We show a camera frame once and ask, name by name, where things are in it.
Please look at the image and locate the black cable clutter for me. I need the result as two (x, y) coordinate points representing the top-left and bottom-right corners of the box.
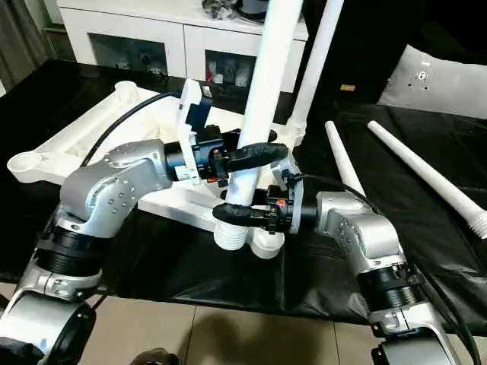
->
(200, 0), (237, 12)

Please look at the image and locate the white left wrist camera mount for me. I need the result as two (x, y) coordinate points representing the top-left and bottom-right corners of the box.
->
(175, 78), (203, 188)

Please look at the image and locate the black left robot foot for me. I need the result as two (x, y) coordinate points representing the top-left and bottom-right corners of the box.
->
(134, 347), (180, 365)

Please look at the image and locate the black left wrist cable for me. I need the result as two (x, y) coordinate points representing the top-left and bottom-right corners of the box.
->
(81, 90), (184, 169)

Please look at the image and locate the white plastic table top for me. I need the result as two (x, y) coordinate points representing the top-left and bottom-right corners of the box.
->
(6, 80), (306, 260)

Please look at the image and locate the white pillow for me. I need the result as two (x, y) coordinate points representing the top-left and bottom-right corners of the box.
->
(376, 43), (487, 119)

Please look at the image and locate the white plastic table leg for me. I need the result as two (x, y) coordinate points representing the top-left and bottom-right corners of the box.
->
(366, 121), (487, 241)
(286, 0), (345, 148)
(324, 121), (369, 199)
(212, 0), (306, 252)

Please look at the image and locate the grey round pot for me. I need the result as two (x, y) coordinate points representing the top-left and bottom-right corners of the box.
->
(234, 0), (310, 18)

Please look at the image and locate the grey curtain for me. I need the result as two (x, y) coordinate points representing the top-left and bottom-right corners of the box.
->
(0, 0), (51, 97)

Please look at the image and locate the white glass-door cabinet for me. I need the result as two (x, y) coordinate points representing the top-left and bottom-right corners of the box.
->
(56, 0), (311, 95)

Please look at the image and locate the black box with gold label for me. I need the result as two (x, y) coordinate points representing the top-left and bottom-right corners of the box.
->
(303, 0), (422, 104)

